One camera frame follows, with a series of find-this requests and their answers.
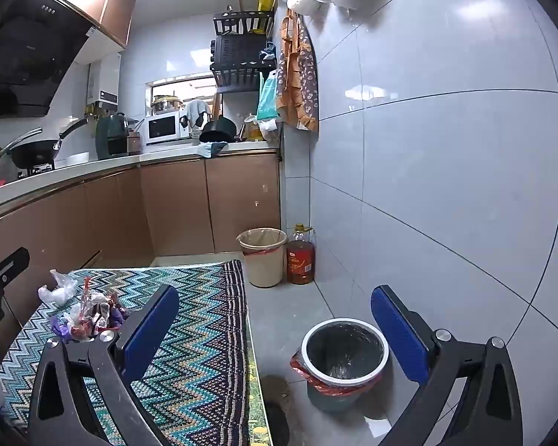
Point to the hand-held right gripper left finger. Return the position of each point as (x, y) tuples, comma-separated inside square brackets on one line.
[(149, 334)]

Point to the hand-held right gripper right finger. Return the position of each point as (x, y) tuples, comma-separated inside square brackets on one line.
[(395, 330)]

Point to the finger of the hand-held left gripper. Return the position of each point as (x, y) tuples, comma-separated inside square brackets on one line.
[(9, 267)]

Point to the white tissue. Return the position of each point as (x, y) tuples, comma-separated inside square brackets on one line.
[(58, 290)]

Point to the grey white-rimmed trash bin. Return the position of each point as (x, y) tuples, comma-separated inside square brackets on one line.
[(344, 348)]

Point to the beige trash bin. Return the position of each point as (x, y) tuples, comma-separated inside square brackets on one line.
[(262, 260)]

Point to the small purple wrapper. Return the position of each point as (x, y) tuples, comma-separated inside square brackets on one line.
[(117, 317)]

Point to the zigzag patterned table cloth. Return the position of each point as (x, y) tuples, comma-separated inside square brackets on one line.
[(200, 334)]

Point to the red snack wrapper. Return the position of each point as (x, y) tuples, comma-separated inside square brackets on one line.
[(84, 331)]

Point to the clear red-print wrapper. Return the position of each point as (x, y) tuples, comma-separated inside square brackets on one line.
[(95, 297)]

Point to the crumpled white packaging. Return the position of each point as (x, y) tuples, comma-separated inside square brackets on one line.
[(81, 316)]

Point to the red plastic bag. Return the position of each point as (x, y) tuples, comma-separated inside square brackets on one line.
[(307, 371)]

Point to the black frying pan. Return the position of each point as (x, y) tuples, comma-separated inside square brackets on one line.
[(32, 151)]

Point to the cooking oil bottle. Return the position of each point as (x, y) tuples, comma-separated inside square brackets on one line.
[(301, 260)]

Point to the green floral table cover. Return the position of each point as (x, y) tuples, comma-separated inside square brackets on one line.
[(260, 395)]

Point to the brown kitchen base cabinet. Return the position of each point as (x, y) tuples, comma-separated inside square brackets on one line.
[(181, 204)]

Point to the dark green kitchen appliance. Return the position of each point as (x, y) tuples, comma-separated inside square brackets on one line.
[(111, 137)]

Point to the black range hood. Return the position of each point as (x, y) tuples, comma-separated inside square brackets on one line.
[(28, 55)]

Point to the blue dish cloth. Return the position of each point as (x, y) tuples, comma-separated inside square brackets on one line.
[(212, 148)]

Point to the white water heater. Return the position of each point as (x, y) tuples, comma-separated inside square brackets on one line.
[(106, 79)]

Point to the white microwave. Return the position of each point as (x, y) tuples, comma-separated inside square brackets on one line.
[(162, 126)]

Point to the black pot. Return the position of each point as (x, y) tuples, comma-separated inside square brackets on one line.
[(218, 131)]

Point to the steel pot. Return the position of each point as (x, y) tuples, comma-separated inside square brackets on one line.
[(166, 103)]

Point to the yellow jar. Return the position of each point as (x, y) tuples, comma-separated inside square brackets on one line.
[(253, 131)]

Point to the grey hanging cloth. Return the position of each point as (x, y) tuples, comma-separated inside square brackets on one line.
[(196, 110)]

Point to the black storage rack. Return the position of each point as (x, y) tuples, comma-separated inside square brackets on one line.
[(242, 79)]

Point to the brown upper cabinet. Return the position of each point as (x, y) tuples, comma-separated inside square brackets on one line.
[(107, 0)]

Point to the orange patterned apron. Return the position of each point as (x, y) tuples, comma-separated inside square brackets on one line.
[(297, 74)]

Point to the wooden rolling pin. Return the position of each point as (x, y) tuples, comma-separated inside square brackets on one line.
[(239, 2)]

